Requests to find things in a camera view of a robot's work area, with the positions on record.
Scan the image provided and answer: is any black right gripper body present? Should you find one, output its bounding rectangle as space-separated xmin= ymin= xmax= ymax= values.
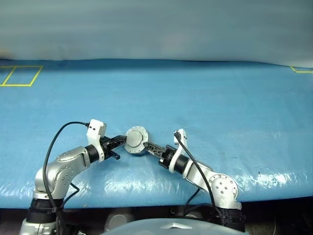
xmin=158 ymin=144 xmax=177 ymax=170

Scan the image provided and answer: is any round scalloped motor lid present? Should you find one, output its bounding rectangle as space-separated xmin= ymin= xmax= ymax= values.
xmin=125 ymin=125 xmax=150 ymax=154

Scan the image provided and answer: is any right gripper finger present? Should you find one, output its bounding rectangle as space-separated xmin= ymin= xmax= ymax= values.
xmin=143 ymin=141 xmax=165 ymax=154
xmin=144 ymin=145 xmax=162 ymax=158

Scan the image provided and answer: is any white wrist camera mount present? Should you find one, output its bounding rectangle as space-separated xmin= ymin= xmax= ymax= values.
xmin=87 ymin=119 xmax=108 ymax=164
xmin=168 ymin=128 xmax=188 ymax=173

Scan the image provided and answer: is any silver robot torso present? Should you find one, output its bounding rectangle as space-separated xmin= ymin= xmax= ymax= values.
xmin=99 ymin=217 xmax=250 ymax=235

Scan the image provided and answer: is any dark rounded grey disc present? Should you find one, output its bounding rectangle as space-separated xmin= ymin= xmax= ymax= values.
xmin=184 ymin=211 xmax=204 ymax=220
xmin=105 ymin=211 xmax=128 ymax=231

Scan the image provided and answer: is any thin black arm wire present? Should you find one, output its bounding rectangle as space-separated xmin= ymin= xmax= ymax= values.
xmin=62 ymin=182 xmax=80 ymax=209
xmin=184 ymin=188 xmax=201 ymax=212

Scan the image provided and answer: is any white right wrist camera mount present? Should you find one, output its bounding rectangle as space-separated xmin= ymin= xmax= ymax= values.
xmin=168 ymin=128 xmax=188 ymax=173

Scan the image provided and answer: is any thick black right wrist cable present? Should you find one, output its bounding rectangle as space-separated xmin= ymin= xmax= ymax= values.
xmin=173 ymin=130 xmax=222 ymax=219

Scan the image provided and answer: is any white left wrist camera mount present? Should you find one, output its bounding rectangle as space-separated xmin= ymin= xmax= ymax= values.
xmin=87 ymin=119 xmax=108 ymax=164

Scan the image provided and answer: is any thin black right arm wire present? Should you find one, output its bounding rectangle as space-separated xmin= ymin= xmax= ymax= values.
xmin=184 ymin=188 xmax=201 ymax=212

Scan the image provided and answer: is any thin black left arm wire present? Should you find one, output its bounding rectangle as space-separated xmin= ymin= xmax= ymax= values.
xmin=62 ymin=182 xmax=80 ymax=209

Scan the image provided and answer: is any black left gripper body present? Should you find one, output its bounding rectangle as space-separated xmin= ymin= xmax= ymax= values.
xmin=99 ymin=136 xmax=122 ymax=161

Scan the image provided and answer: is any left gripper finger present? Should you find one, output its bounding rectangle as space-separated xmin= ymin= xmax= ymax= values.
xmin=110 ymin=138 xmax=128 ymax=149
xmin=109 ymin=135 xmax=128 ymax=144

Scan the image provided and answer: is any large yellow tape outline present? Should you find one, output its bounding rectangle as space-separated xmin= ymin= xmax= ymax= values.
xmin=0 ymin=65 xmax=44 ymax=88

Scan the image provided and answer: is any thick black left wrist cable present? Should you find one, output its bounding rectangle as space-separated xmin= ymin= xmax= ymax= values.
xmin=42 ymin=121 xmax=90 ymax=235

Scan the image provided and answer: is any blue plastic table cover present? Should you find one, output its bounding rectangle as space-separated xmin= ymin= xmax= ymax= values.
xmin=0 ymin=58 xmax=313 ymax=211

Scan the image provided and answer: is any thick black wrist cable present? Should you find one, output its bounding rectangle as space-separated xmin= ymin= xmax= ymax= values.
xmin=42 ymin=121 xmax=90 ymax=235
xmin=173 ymin=130 xmax=222 ymax=219

